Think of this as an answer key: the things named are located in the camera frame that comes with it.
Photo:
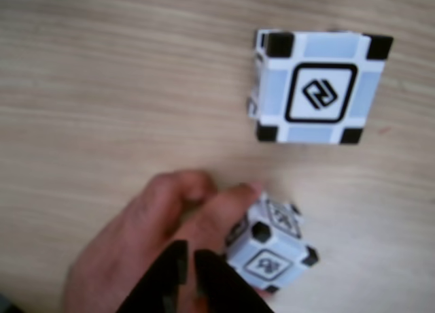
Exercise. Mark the white cube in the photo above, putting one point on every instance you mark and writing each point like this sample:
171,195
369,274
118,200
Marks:
319,92
268,265

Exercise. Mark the person's hand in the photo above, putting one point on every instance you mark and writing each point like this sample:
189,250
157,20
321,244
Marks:
136,231

